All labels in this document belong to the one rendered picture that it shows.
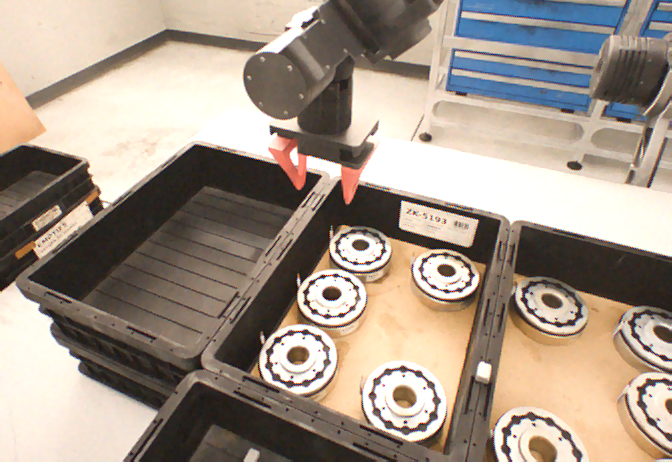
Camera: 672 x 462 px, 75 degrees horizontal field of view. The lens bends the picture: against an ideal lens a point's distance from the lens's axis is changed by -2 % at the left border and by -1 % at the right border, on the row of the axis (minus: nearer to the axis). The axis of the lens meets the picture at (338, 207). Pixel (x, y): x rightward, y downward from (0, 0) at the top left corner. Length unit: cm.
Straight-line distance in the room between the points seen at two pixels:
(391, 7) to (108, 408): 71
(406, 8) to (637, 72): 112
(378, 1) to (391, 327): 46
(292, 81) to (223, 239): 51
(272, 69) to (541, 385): 52
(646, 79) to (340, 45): 116
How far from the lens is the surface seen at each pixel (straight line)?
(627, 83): 145
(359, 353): 65
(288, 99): 36
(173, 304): 74
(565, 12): 242
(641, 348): 73
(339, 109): 44
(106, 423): 83
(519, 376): 68
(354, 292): 67
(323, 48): 36
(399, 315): 69
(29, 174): 187
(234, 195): 92
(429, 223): 75
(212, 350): 55
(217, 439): 62
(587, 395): 70
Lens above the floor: 138
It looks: 40 degrees down
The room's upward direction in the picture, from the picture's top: straight up
